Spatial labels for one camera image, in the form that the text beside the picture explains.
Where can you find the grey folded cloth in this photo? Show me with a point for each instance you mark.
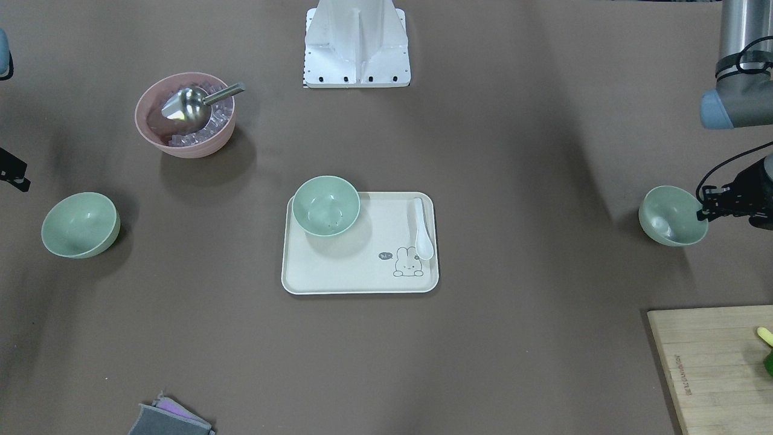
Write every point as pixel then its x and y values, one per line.
pixel 165 415

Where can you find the green bowl on tray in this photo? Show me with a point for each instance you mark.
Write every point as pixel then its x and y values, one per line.
pixel 325 206

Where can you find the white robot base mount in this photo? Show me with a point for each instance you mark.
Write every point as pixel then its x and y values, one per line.
pixel 356 44

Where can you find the wooden cutting board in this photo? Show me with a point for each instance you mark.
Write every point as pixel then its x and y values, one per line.
pixel 713 362

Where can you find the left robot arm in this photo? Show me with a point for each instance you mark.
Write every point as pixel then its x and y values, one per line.
pixel 742 97

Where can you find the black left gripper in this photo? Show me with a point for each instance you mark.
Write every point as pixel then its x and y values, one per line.
pixel 750 189

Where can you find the metal ice scoop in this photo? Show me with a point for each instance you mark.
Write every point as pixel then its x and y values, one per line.
pixel 190 108

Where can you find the pink bowl with ice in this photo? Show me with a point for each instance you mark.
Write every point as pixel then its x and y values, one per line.
pixel 216 133

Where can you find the cream rabbit serving tray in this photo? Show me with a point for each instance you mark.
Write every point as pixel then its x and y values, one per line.
pixel 377 255

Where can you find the white ceramic spoon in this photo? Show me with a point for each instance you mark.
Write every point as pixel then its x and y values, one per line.
pixel 423 242

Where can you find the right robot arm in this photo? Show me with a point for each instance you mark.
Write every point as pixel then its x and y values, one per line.
pixel 7 65

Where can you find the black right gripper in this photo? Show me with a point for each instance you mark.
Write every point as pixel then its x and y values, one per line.
pixel 10 167

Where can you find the green bowl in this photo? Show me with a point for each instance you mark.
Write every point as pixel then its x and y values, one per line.
pixel 325 206
pixel 81 226
pixel 669 216

